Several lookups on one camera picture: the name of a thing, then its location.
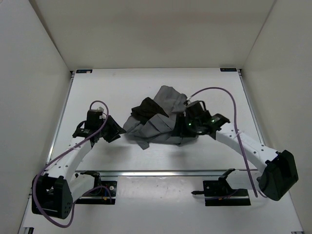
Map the blue corner label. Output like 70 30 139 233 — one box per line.
220 68 237 72
76 69 93 74

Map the left blue corner label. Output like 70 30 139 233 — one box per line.
76 69 93 74

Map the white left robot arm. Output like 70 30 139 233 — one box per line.
31 112 126 219

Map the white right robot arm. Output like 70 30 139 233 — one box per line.
173 112 298 201

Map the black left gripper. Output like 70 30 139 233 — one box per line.
98 114 127 142

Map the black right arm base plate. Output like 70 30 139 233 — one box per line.
191 169 251 207

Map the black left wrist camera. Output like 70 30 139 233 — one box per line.
84 109 104 131

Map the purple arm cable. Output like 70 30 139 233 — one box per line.
32 100 113 228
186 87 269 198

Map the grey pleated skirt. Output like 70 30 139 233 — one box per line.
123 85 198 150

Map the right blue corner label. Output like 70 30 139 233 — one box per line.
220 68 237 72

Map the aluminium front table rail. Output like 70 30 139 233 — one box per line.
44 168 276 180

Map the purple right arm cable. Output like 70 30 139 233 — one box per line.
186 87 269 198

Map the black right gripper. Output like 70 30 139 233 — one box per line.
171 114 199 138

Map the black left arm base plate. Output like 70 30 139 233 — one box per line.
75 171 117 205

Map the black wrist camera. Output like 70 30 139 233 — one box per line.
185 100 207 118
84 109 104 131

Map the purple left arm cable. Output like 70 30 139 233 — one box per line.
32 100 113 228

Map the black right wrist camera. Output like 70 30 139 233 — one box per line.
185 100 207 118

